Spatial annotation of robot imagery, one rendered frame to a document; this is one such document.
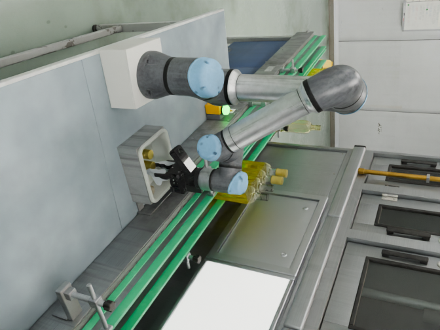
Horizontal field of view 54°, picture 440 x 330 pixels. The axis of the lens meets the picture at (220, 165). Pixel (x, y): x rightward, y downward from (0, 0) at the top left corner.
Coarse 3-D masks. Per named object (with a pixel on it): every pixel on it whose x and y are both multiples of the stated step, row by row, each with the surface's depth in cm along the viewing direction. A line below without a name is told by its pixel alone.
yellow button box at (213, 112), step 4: (208, 104) 192; (208, 108) 192; (212, 108) 191; (216, 108) 190; (220, 108) 191; (208, 112) 193; (212, 112) 192; (216, 112) 191; (220, 112) 191; (208, 116) 194; (212, 116) 193; (216, 116) 193; (220, 116) 192
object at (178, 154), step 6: (174, 150) 140; (180, 150) 142; (174, 156) 141; (180, 156) 141; (186, 156) 143; (180, 162) 141; (186, 162) 142; (192, 162) 144; (186, 168) 142; (192, 168) 143; (186, 174) 143; (192, 174) 142
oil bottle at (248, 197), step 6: (252, 186) 168; (222, 192) 169; (246, 192) 164; (252, 192) 164; (216, 198) 172; (222, 198) 171; (228, 198) 169; (234, 198) 168; (240, 198) 167; (246, 198) 165; (252, 198) 165
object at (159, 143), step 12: (156, 132) 147; (144, 144) 141; (156, 144) 156; (168, 144) 154; (156, 156) 159; (168, 156) 157; (144, 168) 142; (156, 168) 161; (168, 180) 160; (156, 192) 154
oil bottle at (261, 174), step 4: (244, 168) 179; (248, 168) 178; (252, 168) 178; (248, 172) 176; (252, 172) 175; (256, 172) 175; (260, 172) 174; (264, 172) 175; (252, 176) 174; (256, 176) 173; (260, 176) 173; (264, 176) 173; (264, 180) 174
